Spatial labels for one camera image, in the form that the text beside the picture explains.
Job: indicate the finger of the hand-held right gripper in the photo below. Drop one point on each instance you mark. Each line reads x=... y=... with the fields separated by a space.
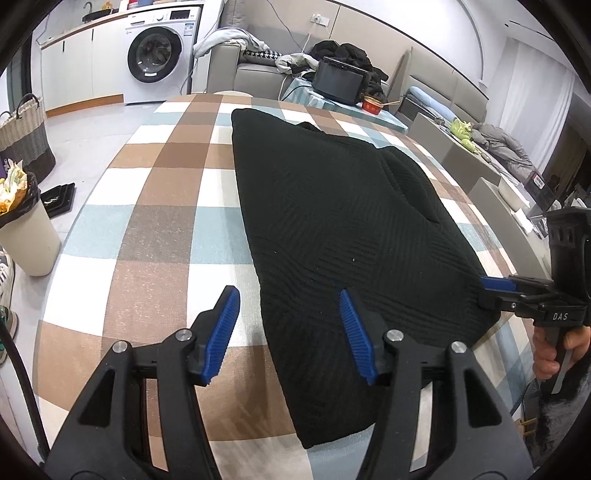
x=498 y=284
x=496 y=301

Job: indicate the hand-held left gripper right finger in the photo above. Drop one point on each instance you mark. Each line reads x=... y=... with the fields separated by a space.
x=358 y=337

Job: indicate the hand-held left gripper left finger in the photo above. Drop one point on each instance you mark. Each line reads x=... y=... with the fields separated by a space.
x=224 y=332

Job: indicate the black knit sweater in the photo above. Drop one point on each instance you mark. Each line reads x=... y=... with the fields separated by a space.
x=332 y=221

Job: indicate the person's right forearm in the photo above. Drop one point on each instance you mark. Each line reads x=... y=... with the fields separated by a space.
x=568 y=415

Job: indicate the black clothes pile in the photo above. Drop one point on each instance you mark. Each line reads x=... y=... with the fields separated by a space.
x=351 y=53

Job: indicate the person's right hand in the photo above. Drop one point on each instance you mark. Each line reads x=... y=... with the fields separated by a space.
x=542 y=360

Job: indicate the white folded cloth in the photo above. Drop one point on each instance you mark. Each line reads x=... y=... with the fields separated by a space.
x=525 y=220

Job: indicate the large grey cabinet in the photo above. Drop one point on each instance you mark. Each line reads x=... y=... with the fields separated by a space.
x=485 y=194

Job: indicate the white basin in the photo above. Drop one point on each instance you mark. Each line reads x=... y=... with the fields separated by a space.
x=512 y=194

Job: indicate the black labelled box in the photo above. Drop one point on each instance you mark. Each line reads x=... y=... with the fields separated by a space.
x=540 y=189

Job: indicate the grey padded jacket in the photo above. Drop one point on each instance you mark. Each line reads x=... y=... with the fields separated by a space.
x=503 y=147

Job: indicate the small grey cabinet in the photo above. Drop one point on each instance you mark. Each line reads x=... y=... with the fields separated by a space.
x=438 y=143

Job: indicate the green toy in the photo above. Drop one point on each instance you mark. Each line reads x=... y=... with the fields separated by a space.
x=461 y=129

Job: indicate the checkered blanket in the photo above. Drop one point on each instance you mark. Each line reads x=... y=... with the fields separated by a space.
x=161 y=184

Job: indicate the beige padded headboard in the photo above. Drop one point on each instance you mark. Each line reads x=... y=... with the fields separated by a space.
x=461 y=92

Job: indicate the white curtain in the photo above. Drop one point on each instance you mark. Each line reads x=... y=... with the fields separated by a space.
x=535 y=92

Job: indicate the blue checked tablecloth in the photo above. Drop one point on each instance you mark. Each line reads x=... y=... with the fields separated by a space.
x=383 y=121

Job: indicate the blue pillow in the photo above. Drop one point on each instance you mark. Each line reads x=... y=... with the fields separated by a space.
x=422 y=97

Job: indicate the black tray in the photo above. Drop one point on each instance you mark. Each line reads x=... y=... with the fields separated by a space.
x=57 y=203

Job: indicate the cream trash bin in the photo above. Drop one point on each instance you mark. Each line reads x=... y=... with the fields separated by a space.
x=32 y=244

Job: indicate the red bowl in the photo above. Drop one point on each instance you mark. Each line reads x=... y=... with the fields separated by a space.
x=373 y=107

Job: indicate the white sneaker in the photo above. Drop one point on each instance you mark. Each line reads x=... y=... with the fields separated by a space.
x=7 y=277

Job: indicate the black countertop oven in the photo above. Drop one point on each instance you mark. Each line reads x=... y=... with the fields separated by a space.
x=337 y=83

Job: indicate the grey sofa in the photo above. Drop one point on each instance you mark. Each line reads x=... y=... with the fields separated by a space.
x=258 y=78

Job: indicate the white washing machine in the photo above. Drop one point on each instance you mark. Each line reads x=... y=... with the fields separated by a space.
x=175 y=69

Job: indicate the woven laundry basket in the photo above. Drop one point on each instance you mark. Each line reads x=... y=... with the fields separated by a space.
x=25 y=138

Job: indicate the white crumpled garment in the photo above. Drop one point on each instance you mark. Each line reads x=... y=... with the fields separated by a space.
x=295 y=62

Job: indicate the black white patterned cushion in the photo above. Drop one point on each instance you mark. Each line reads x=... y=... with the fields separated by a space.
x=258 y=54

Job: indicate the light grey garment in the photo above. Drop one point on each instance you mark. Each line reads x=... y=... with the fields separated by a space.
x=226 y=39

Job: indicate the white kitchen cabinet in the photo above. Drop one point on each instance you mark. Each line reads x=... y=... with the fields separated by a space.
x=78 y=64

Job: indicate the white wall socket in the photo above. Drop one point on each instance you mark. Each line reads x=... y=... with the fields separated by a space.
x=319 y=19

